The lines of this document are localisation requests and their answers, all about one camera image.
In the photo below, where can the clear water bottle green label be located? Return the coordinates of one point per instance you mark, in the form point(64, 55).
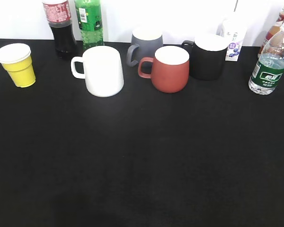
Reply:
point(270, 65)

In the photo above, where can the yellow paper cup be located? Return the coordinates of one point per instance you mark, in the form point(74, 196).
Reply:
point(16, 60)

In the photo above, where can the red ceramic mug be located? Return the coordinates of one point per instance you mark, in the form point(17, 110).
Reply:
point(170, 69)

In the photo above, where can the white ceramic mug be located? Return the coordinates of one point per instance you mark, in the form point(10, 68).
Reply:
point(101, 68)

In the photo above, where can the grey ceramic mug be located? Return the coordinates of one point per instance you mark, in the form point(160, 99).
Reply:
point(144, 43)

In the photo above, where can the black ceramic mug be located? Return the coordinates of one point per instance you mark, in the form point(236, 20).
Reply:
point(207, 56)

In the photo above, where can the green soda bottle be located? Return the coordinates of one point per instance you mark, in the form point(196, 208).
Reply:
point(90, 22)

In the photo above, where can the white milk carton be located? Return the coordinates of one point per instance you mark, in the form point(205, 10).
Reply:
point(234, 31)

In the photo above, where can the cola bottle red label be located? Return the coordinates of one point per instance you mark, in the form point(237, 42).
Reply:
point(58, 15)

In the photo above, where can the red tea bottle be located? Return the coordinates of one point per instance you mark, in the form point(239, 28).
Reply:
point(273, 30)

